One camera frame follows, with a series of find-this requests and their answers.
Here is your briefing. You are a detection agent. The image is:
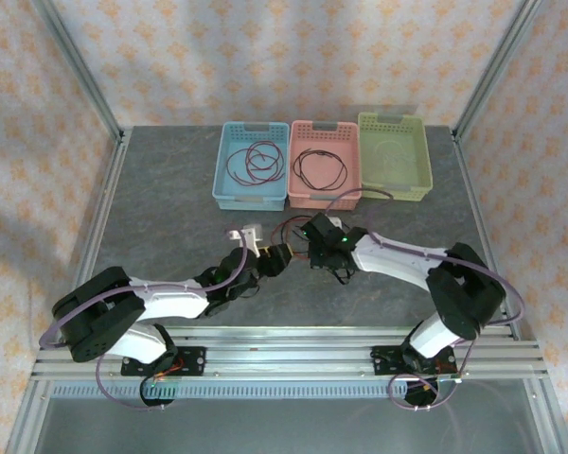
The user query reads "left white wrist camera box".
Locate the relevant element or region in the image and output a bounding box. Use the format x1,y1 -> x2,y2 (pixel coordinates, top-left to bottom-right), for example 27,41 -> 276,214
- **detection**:
225,222 -> 264,260

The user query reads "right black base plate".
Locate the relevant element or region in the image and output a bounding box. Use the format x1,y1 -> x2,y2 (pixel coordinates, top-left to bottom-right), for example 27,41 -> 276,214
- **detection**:
368,344 -> 458,377

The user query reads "grey slotted cable duct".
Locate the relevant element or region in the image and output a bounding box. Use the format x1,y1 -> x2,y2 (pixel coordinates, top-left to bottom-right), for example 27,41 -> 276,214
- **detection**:
49,380 -> 408,399

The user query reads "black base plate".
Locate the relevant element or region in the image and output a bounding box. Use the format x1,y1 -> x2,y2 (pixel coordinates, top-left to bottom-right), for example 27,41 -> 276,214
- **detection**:
120,346 -> 206,377
368,344 -> 458,377

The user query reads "aluminium frame post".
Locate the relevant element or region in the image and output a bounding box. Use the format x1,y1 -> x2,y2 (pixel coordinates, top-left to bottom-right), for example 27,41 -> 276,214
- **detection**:
453,0 -> 546,141
31,0 -> 125,141

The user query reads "blue plastic basket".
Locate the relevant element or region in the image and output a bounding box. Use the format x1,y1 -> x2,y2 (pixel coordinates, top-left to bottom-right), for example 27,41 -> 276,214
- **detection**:
211,121 -> 290,213

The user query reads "pink plastic basket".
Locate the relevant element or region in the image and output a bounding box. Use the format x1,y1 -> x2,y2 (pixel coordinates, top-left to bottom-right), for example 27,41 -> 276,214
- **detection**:
287,120 -> 363,211

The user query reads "aluminium table side rail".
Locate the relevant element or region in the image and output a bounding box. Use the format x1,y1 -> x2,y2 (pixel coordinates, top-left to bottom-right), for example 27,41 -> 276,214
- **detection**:
453,131 -> 568,454
7,131 -> 130,454

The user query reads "aluminium mounting rail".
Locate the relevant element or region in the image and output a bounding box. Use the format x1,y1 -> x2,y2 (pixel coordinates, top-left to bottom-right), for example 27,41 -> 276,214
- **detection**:
30,324 -> 549,380

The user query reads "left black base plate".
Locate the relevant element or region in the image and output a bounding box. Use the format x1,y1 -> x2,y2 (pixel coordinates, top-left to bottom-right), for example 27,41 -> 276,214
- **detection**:
120,346 -> 206,377

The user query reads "grey lower metal panel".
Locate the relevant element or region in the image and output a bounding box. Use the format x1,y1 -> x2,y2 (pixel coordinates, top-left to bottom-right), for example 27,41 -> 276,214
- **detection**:
27,395 -> 550,454

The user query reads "thin white cable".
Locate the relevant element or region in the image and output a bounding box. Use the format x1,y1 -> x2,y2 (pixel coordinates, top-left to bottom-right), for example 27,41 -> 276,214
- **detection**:
368,136 -> 420,183

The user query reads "green plastic basket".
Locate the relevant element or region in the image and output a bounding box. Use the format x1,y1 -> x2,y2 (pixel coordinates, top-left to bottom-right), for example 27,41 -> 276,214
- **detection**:
357,112 -> 434,202

